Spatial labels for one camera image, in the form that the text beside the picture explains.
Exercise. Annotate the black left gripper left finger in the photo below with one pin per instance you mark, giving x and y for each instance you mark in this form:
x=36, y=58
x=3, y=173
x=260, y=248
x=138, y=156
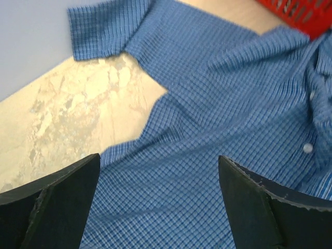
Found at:
x=50, y=212

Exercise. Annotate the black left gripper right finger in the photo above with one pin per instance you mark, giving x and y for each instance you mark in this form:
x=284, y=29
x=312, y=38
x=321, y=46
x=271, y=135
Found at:
x=265, y=214

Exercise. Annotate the blue plaid shirt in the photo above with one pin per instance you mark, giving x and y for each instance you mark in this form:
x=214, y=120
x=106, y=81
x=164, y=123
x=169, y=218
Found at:
x=262, y=100

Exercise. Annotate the red plastic basket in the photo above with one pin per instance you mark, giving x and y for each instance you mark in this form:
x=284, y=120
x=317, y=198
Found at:
x=310, y=17

